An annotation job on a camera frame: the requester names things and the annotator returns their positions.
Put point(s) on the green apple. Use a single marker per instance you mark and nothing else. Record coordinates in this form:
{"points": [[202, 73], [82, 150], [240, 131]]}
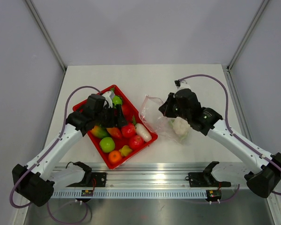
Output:
{"points": [[107, 144]]}

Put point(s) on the clear zip top bag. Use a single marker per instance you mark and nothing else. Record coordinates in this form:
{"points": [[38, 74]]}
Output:
{"points": [[153, 119]]}

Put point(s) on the red apple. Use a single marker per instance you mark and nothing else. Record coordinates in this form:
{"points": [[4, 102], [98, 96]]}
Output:
{"points": [[135, 142]]}

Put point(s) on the yellow starfruit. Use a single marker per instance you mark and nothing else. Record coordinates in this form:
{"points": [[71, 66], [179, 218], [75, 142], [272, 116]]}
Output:
{"points": [[125, 151]]}

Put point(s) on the aluminium frame post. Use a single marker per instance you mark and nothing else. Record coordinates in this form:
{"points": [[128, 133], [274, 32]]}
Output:
{"points": [[41, 26], [249, 31]]}

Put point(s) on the left aluminium frame post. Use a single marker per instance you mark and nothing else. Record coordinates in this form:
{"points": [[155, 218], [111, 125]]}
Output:
{"points": [[41, 26]]}

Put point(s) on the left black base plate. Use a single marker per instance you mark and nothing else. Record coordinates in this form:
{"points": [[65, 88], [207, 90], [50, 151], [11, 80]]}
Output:
{"points": [[93, 179]]}

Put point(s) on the green toy melon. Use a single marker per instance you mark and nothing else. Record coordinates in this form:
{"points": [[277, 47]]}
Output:
{"points": [[117, 100]]}

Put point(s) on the right aluminium frame post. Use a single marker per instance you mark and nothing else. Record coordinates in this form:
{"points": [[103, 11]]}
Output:
{"points": [[249, 31]]}

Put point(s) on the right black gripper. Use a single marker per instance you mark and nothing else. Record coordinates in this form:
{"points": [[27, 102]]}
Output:
{"points": [[166, 108]]}

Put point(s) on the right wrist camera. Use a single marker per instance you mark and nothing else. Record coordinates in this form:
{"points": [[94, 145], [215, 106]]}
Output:
{"points": [[181, 85]]}

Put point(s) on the white radish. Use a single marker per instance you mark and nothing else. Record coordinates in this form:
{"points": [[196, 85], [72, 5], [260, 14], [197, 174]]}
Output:
{"points": [[143, 132]]}

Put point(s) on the red orange mango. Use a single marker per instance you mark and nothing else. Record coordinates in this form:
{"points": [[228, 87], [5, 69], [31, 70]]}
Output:
{"points": [[115, 132]]}

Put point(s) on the red plastic tray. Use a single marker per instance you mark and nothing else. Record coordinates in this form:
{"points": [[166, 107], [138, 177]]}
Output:
{"points": [[119, 143]]}

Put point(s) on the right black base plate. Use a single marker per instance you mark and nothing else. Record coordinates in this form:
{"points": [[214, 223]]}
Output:
{"points": [[205, 179]]}

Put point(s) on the red tomato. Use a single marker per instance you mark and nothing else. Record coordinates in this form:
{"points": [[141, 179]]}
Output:
{"points": [[128, 131]]}

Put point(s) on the yellow green mango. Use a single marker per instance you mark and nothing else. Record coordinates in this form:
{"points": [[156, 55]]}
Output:
{"points": [[99, 132]]}

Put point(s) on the white cauliflower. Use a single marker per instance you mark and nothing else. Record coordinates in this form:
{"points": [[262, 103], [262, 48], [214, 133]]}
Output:
{"points": [[180, 127]]}

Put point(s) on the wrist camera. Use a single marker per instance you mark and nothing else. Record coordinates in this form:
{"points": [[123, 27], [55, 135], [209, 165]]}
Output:
{"points": [[181, 85], [109, 95]]}

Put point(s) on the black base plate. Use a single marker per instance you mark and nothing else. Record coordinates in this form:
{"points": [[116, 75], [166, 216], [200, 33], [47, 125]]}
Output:
{"points": [[93, 179], [205, 179]]}

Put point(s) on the white slotted cable duct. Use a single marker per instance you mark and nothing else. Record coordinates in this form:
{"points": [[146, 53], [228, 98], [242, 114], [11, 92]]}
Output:
{"points": [[130, 194]]}

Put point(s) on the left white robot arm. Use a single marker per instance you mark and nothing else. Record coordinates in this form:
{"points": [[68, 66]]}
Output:
{"points": [[36, 180]]}

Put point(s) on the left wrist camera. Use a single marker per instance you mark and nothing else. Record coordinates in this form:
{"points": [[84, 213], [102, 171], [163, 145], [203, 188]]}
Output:
{"points": [[109, 95]]}

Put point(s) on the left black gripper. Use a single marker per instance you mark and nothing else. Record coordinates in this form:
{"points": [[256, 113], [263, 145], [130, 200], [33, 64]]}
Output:
{"points": [[118, 121]]}

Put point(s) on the aluminium mounting rail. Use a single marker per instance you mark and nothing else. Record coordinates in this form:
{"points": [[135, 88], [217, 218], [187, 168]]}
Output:
{"points": [[166, 175]]}

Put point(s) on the orange fruit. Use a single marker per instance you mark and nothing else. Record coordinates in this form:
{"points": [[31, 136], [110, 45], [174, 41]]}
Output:
{"points": [[114, 157]]}

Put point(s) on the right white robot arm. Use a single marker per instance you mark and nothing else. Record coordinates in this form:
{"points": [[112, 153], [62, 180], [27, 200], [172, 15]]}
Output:
{"points": [[265, 168]]}

